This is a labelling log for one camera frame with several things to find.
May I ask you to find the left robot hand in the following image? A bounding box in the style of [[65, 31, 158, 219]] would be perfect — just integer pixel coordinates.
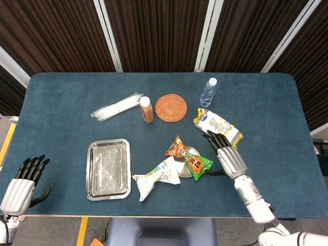
[[0, 154, 53, 216]]

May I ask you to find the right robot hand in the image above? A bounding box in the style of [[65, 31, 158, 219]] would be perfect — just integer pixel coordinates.
[[202, 130, 248, 179]]

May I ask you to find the orange green snack bag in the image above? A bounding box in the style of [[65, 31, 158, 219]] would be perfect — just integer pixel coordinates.
[[165, 135, 214, 181]]

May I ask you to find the white snack bag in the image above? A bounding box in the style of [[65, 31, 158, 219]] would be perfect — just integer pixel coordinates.
[[132, 156, 181, 202]]

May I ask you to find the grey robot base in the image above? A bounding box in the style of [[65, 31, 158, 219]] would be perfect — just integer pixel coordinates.
[[106, 217, 218, 246]]

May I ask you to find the white and yellow snack packet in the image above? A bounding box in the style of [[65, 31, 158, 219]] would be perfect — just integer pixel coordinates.
[[193, 108, 244, 150]]

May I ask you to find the round steel plate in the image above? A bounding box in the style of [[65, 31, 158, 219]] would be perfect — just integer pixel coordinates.
[[176, 145, 202, 178]]

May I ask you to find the clear plastic water bottle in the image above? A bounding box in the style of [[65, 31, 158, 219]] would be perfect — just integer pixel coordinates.
[[199, 77, 218, 108]]

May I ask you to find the round woven rattan coaster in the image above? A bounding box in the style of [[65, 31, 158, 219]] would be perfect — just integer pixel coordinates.
[[155, 94, 188, 124]]

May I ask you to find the blue felt tablecloth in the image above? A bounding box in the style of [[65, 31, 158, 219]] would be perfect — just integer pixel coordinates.
[[0, 72, 325, 218]]

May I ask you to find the orange floor object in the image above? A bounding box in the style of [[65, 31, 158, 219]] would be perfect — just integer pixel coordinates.
[[89, 237, 108, 246]]

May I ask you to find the rectangular steel tray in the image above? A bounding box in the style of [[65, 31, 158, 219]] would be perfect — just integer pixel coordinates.
[[86, 138, 132, 201]]

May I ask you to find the brown drink bottle white cap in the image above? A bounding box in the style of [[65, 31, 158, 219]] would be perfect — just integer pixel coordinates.
[[139, 96, 155, 124]]

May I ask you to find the bundle of wrapped straws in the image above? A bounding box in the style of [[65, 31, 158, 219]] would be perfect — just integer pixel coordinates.
[[91, 93, 144, 121]]

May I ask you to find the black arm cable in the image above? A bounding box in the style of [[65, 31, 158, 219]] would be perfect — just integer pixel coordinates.
[[1, 219, 11, 245]]

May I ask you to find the brown screen panel white frame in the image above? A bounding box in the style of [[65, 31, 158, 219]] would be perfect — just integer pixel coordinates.
[[0, 0, 124, 77], [194, 0, 318, 74], [98, 0, 216, 73], [261, 0, 328, 134], [0, 46, 31, 116]]

